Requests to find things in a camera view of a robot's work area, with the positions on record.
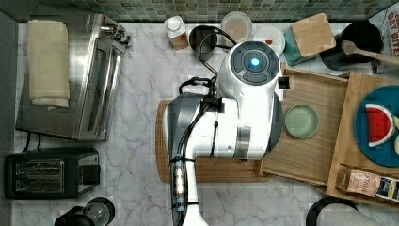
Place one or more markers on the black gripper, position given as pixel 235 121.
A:
pixel 284 82

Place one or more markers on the wooden drawer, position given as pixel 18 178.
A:
pixel 308 159

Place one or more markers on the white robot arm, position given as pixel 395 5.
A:
pixel 239 117

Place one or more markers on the wooden drawer cabinet top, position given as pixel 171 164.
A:
pixel 347 152

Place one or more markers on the green ceramic bowl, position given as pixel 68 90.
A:
pixel 301 121

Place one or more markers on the white round container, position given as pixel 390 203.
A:
pixel 272 37

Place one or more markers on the teal box bamboo lid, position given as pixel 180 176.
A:
pixel 307 38

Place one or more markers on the wooden spoon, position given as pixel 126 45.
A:
pixel 350 48

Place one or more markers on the clear plastic lidded canister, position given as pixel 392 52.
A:
pixel 237 25

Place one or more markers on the black metal cup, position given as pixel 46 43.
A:
pixel 203 41

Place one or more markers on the black pot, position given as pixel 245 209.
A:
pixel 364 34

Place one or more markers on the teal plate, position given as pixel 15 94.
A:
pixel 385 154

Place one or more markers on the watermelon slice toy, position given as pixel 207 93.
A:
pixel 380 124

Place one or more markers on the bamboo cutting board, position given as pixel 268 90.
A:
pixel 218 170

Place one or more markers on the oat bites cereal box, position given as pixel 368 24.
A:
pixel 387 21

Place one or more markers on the white lid spice jar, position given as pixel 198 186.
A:
pixel 176 32

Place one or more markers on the stash tea box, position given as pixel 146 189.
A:
pixel 368 184

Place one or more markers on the black round object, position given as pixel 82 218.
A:
pixel 315 210

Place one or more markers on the stainless toaster oven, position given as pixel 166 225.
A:
pixel 96 46

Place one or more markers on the folded beige towel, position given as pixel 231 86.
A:
pixel 48 63

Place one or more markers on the black two-slot toaster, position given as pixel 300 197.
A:
pixel 51 173

